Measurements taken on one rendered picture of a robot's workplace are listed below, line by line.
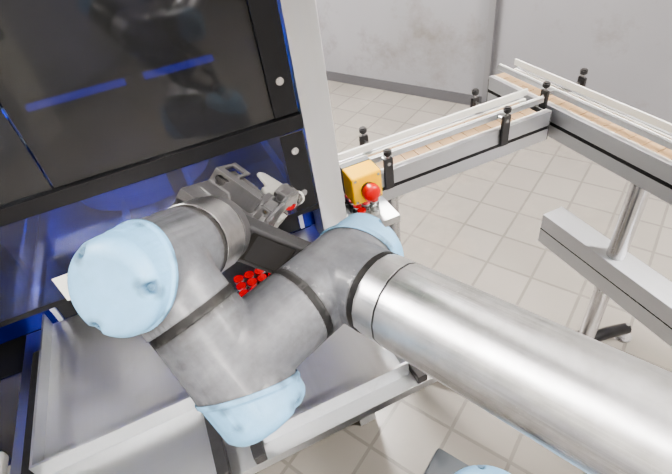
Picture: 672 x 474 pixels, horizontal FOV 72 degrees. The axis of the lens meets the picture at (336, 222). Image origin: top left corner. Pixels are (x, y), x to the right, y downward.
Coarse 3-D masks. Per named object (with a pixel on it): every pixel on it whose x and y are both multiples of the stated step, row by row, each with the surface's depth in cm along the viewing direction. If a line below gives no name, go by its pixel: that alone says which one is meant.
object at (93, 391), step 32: (64, 320) 98; (64, 352) 91; (96, 352) 90; (128, 352) 89; (64, 384) 86; (96, 384) 85; (128, 384) 84; (160, 384) 83; (64, 416) 80; (96, 416) 80; (128, 416) 79; (160, 416) 76; (32, 448) 73; (64, 448) 76; (96, 448) 74
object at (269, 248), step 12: (252, 228) 48; (264, 228) 49; (276, 228) 51; (252, 240) 48; (264, 240) 49; (276, 240) 49; (288, 240) 50; (300, 240) 52; (252, 252) 49; (264, 252) 50; (276, 252) 50; (288, 252) 50; (252, 264) 50; (264, 264) 50; (276, 264) 51
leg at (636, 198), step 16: (640, 192) 118; (624, 208) 124; (640, 208) 121; (624, 224) 126; (624, 240) 129; (608, 256) 135; (624, 256) 133; (592, 304) 149; (592, 320) 152; (592, 336) 157
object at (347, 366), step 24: (336, 336) 86; (360, 336) 85; (312, 360) 83; (336, 360) 82; (360, 360) 82; (384, 360) 81; (312, 384) 79; (336, 384) 79; (360, 384) 74; (384, 384) 77; (312, 408) 72; (336, 408) 75
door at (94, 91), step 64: (0, 0) 60; (64, 0) 62; (128, 0) 65; (192, 0) 69; (0, 64) 63; (64, 64) 66; (128, 64) 70; (192, 64) 74; (256, 64) 78; (64, 128) 71; (128, 128) 75; (192, 128) 79
